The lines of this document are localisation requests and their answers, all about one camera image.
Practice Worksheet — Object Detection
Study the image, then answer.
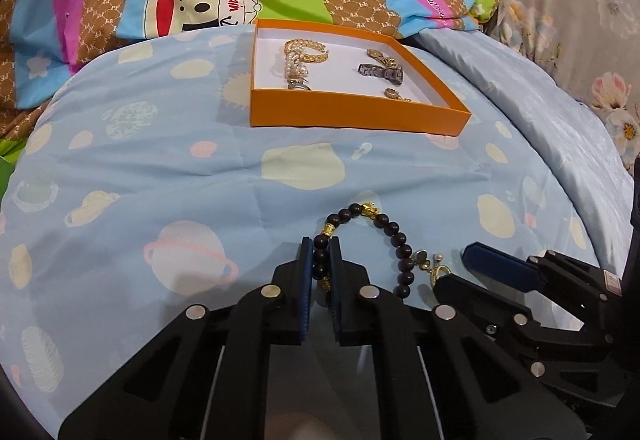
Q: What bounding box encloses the blue planet print bedsheet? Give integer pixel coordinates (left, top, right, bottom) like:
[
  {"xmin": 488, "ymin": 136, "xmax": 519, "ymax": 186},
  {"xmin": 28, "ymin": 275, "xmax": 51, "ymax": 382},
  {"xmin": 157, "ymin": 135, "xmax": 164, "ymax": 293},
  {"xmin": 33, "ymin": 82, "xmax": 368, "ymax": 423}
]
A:
[{"xmin": 0, "ymin": 25, "xmax": 636, "ymax": 440}]

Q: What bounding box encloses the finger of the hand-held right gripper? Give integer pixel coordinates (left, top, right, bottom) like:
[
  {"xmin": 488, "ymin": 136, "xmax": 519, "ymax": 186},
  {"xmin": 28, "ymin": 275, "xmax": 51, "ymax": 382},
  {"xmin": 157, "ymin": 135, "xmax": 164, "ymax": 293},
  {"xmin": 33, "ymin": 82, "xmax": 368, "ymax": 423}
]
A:
[
  {"xmin": 461, "ymin": 241, "xmax": 622, "ymax": 322},
  {"xmin": 433, "ymin": 273, "xmax": 617, "ymax": 362}
]

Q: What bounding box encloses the gold chain bracelet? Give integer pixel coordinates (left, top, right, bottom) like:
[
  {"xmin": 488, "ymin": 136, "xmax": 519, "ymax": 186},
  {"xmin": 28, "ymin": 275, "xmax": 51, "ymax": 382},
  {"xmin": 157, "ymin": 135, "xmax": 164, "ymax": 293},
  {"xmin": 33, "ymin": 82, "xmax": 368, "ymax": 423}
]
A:
[{"xmin": 284, "ymin": 39, "xmax": 331, "ymax": 66}]

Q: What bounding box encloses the green cloth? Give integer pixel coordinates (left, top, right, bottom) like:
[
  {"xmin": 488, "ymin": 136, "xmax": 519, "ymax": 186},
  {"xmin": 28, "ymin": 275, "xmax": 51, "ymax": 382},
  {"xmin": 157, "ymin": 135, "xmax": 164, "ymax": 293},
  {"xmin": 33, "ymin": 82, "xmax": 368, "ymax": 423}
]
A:
[{"xmin": 0, "ymin": 133, "xmax": 33, "ymax": 206}]

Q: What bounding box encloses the light blue quilt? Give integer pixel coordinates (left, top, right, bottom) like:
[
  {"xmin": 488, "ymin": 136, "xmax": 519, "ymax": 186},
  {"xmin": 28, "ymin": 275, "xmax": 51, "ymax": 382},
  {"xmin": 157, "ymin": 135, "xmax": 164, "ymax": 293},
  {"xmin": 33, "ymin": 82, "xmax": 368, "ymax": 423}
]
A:
[{"xmin": 415, "ymin": 28, "xmax": 636, "ymax": 231}]

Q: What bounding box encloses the white pearl bracelet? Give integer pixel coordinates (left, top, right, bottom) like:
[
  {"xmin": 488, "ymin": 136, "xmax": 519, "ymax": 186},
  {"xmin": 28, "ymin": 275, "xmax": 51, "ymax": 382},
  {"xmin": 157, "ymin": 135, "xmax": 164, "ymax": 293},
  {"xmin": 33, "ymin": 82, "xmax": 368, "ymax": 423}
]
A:
[{"xmin": 282, "ymin": 49, "xmax": 313, "ymax": 88}]

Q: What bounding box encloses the black bead bracelet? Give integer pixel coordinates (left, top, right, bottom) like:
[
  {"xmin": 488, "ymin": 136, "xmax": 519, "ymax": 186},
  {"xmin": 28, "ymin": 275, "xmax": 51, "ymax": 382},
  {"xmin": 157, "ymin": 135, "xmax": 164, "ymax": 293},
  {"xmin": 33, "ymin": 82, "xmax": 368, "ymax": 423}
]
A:
[{"xmin": 311, "ymin": 203, "xmax": 415, "ymax": 298}]

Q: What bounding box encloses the orange cardboard box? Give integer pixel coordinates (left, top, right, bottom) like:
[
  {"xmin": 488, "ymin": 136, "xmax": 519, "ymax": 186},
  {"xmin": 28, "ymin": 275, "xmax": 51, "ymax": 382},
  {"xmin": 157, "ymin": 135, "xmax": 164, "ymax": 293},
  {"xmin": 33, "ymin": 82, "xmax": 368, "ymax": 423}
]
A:
[{"xmin": 249, "ymin": 19, "xmax": 472, "ymax": 137}]

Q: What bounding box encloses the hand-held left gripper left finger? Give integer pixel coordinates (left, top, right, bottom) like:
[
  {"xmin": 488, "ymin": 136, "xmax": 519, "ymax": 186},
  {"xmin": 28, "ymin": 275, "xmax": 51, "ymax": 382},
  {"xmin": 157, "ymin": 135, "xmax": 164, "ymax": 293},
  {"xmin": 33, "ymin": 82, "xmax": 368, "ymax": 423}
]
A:
[{"xmin": 57, "ymin": 236, "xmax": 316, "ymax": 440}]

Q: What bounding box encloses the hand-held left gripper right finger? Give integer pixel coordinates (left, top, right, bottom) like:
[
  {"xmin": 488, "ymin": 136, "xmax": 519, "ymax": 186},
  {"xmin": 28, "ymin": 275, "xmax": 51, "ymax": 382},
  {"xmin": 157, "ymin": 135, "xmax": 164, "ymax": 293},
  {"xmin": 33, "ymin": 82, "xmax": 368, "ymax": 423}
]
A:
[{"xmin": 327, "ymin": 236, "xmax": 596, "ymax": 440}]

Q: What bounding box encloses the dark metal watch band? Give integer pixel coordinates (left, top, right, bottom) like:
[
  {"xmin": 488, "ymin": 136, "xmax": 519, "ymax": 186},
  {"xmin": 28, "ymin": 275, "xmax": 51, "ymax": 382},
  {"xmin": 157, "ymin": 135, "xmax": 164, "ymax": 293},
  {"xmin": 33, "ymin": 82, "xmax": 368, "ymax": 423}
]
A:
[{"xmin": 356, "ymin": 59, "xmax": 406, "ymax": 85}]

